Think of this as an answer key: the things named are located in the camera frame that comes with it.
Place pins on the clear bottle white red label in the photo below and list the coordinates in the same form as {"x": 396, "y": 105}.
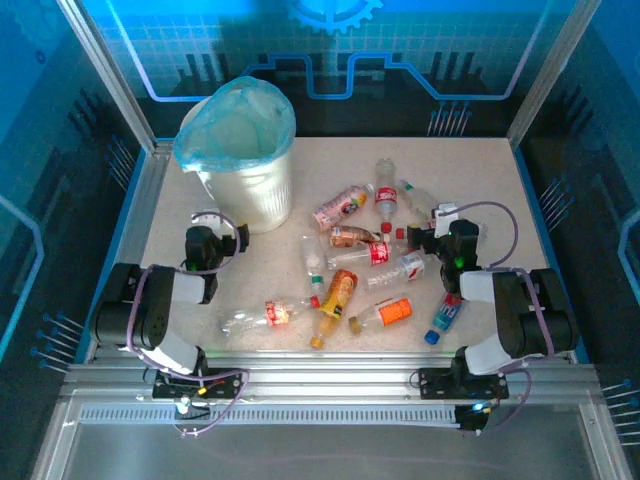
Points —
{"x": 412, "y": 265}

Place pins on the clear bottle green cap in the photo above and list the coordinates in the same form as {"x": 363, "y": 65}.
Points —
{"x": 417, "y": 197}

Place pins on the clear bottle red cola label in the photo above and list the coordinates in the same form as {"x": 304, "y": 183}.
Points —
{"x": 379, "y": 254}
{"x": 385, "y": 196}

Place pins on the brown tea plastic bottle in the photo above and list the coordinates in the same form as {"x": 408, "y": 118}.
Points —
{"x": 352, "y": 236}

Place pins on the clear bottle orange label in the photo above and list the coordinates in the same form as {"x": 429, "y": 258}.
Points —
{"x": 395, "y": 311}

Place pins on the blue label blue cap bottle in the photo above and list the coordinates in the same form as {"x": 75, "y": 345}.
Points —
{"x": 447, "y": 312}

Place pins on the clear bottle green white label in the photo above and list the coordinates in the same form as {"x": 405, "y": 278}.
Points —
{"x": 312, "y": 260}

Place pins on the crushed clear bottle red label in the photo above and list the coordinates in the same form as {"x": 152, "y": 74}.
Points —
{"x": 277, "y": 312}

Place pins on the pink label plastic bottle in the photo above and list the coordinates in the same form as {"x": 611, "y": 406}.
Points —
{"x": 340, "y": 205}

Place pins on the orange juice bottle yellow label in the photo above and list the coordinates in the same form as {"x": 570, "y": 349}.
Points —
{"x": 340, "y": 290}

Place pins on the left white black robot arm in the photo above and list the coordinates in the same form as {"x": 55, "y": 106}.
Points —
{"x": 160, "y": 325}

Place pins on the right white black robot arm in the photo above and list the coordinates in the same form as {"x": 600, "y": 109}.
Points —
{"x": 525, "y": 325}

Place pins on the blue plastic bin liner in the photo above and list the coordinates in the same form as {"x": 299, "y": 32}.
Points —
{"x": 235, "y": 120}

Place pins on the white connector plug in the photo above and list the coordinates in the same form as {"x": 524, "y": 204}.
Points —
{"x": 184, "y": 407}

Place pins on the black connector box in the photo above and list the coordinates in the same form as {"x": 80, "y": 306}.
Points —
{"x": 467, "y": 420}

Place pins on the grey metal panel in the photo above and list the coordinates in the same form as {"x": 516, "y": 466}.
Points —
{"x": 325, "y": 450}

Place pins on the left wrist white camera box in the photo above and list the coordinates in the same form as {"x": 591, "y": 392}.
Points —
{"x": 207, "y": 217}

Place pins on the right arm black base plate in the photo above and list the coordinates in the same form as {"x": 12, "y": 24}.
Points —
{"x": 435, "y": 382}

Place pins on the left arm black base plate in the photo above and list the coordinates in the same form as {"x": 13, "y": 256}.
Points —
{"x": 227, "y": 385}

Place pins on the aluminium mounting rail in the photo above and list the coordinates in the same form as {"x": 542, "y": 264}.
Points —
{"x": 325, "y": 375}

